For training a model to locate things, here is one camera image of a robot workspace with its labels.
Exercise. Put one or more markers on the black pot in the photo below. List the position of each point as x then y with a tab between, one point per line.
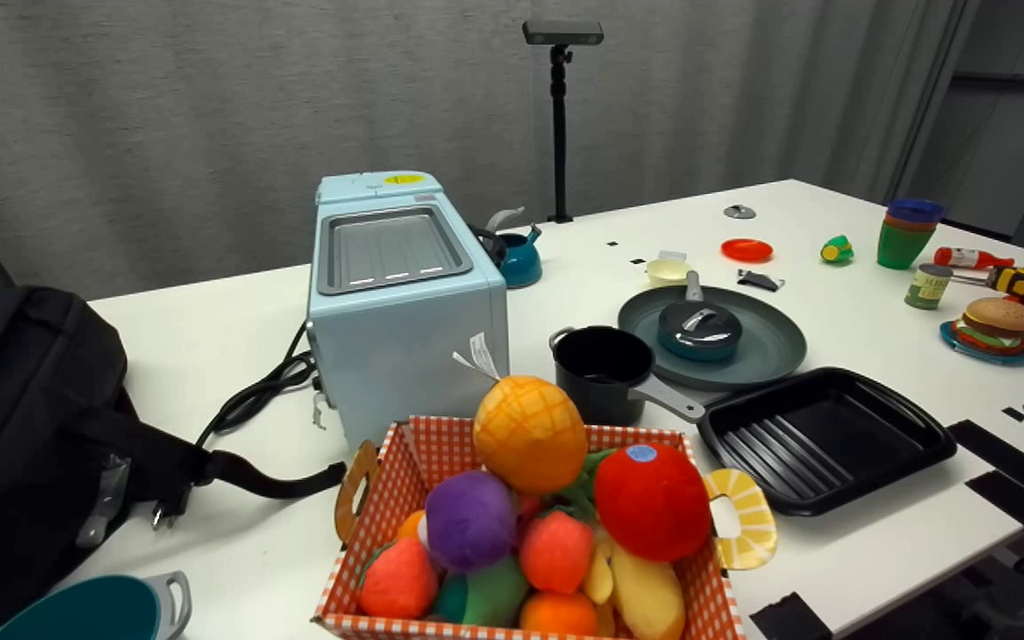
610	376

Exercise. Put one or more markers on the small blue pan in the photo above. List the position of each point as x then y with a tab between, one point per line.
705	353

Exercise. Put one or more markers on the red round lid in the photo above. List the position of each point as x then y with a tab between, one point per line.
744	250

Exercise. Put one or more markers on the teal kettle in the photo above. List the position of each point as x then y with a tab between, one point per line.
512	250

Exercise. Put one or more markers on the orange plush pineapple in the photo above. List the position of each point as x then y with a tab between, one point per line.
529	434

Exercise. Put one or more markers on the light blue toaster oven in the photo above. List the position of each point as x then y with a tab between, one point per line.
400	292

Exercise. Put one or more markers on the cream yellow bowl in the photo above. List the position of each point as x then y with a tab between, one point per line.
668	267

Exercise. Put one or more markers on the red checkered fruit basket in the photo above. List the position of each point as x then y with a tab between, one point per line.
402	470

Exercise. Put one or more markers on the purple plush fruit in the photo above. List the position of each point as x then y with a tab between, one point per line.
469	519

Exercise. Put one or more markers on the dark teal round plate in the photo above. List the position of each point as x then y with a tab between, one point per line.
770	345

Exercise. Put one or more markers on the yellow pineapple slice toy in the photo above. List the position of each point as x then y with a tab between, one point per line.
756	534

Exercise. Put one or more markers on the black grill tray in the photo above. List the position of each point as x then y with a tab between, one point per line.
823	438

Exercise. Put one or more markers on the green yellow toy fruit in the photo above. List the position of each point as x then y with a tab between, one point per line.
837	250

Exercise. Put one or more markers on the stacked green blue cups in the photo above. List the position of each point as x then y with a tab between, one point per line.
907	224

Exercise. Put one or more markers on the small green tin can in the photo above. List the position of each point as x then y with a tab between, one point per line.
930	286

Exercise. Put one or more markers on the toy hamburger on plate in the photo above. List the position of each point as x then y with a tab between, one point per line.
990	329

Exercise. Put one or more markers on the black backpack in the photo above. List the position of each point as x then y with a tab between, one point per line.
75	458

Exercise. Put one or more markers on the black camera tripod stand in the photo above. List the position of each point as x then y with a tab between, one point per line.
559	41

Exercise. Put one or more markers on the teal pot with handle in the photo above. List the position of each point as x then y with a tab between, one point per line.
109	608

